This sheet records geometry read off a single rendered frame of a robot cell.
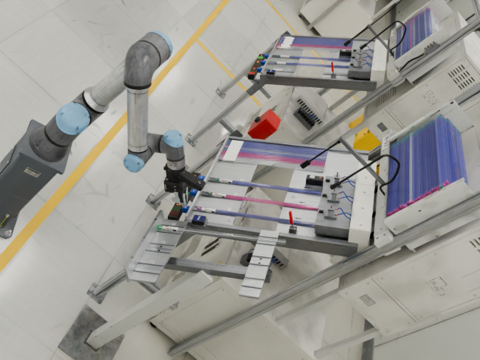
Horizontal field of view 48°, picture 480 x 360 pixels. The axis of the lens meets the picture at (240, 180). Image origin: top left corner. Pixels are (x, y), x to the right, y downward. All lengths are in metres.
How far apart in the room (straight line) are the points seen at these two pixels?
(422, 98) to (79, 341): 2.30
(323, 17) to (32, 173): 4.88
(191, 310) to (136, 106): 1.11
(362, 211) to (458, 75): 1.39
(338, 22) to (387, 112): 3.36
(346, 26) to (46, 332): 5.12
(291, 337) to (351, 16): 4.69
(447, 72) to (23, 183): 2.33
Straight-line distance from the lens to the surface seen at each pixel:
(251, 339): 2.70
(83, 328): 2.68
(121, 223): 3.05
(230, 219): 2.27
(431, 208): 2.01
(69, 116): 2.13
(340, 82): 3.39
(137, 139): 2.03
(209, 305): 2.59
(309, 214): 2.30
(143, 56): 1.90
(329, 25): 6.73
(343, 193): 2.33
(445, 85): 3.39
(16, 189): 2.44
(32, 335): 2.57
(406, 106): 3.44
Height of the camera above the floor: 2.22
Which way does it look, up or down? 34 degrees down
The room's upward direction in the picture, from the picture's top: 55 degrees clockwise
